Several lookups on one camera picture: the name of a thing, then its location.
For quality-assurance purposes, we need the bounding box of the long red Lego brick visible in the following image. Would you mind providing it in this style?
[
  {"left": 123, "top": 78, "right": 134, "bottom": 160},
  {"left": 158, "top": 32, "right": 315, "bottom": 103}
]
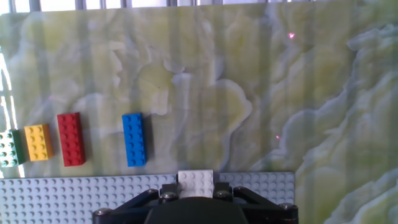
[{"left": 56, "top": 112, "right": 87, "bottom": 168}]

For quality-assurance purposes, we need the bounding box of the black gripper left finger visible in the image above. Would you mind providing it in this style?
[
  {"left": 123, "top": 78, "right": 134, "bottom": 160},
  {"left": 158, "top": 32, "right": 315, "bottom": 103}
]
[{"left": 92, "top": 182, "right": 180, "bottom": 224}]

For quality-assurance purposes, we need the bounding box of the white Lego plate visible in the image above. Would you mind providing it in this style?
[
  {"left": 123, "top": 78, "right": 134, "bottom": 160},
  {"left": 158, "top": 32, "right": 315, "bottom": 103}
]
[{"left": 177, "top": 169, "right": 215, "bottom": 199}]

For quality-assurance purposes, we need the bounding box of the grey Lego baseplate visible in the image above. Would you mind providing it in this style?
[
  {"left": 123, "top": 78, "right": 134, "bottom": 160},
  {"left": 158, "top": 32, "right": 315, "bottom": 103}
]
[{"left": 0, "top": 171, "right": 295, "bottom": 224}]

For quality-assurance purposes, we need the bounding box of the yellow Lego brick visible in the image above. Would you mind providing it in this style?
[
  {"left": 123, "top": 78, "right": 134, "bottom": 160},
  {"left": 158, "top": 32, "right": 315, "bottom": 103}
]
[{"left": 24, "top": 123, "right": 54, "bottom": 162}]

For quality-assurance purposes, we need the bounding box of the green marble pattern mat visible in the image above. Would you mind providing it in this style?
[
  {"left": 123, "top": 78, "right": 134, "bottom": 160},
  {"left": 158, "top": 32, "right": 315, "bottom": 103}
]
[{"left": 0, "top": 1, "right": 398, "bottom": 224}]

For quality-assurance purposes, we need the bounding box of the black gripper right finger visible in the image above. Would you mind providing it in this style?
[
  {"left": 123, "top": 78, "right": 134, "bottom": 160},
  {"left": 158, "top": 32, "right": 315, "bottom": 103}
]
[{"left": 213, "top": 182, "right": 300, "bottom": 224}]

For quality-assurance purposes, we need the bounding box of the long blue Lego brick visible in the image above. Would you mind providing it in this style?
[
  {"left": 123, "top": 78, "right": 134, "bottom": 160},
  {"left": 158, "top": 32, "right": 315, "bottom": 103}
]
[{"left": 121, "top": 112, "right": 148, "bottom": 168}]

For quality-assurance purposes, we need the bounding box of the green Lego brick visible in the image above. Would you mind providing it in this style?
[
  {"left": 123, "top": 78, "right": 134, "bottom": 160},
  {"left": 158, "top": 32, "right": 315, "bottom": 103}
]
[{"left": 0, "top": 129, "right": 26, "bottom": 169}]

